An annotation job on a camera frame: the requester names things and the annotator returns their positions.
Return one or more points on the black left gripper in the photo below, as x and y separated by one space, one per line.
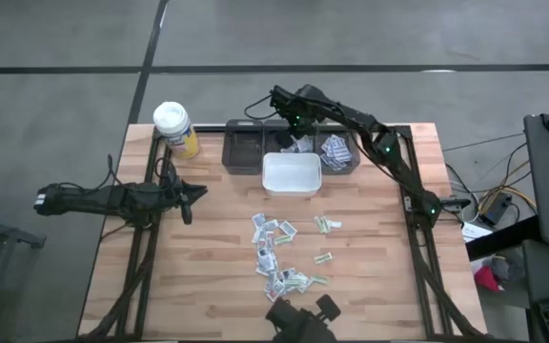
174 196

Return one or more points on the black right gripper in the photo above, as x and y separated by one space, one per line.
299 125

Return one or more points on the white blue-text packet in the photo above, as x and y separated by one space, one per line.
258 237
298 148

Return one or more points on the large blue-striped bandage packet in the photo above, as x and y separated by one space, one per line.
340 147

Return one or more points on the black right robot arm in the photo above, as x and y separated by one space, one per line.
398 162

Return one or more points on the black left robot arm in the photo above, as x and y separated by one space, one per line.
112 197

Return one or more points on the translucent grey plastic bin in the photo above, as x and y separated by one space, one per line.
243 147
319 128
269 138

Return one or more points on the white plastic bin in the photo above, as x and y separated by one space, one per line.
292 174

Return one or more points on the yellow Lysol wipes canister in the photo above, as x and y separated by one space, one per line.
176 131

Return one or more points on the white paper sheet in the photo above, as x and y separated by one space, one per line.
474 231

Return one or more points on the black power brick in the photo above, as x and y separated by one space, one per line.
496 209

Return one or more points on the black desk leg beam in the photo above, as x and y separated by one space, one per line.
503 238

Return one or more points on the red cloth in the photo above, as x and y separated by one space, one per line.
486 278

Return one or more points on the grey cloth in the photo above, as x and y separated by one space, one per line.
501 267

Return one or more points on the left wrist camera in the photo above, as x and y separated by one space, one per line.
175 183

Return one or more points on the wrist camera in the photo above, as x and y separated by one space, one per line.
278 97
175 183

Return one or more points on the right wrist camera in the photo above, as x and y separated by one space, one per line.
278 97

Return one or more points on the black aluminium table frame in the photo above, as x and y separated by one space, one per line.
210 127

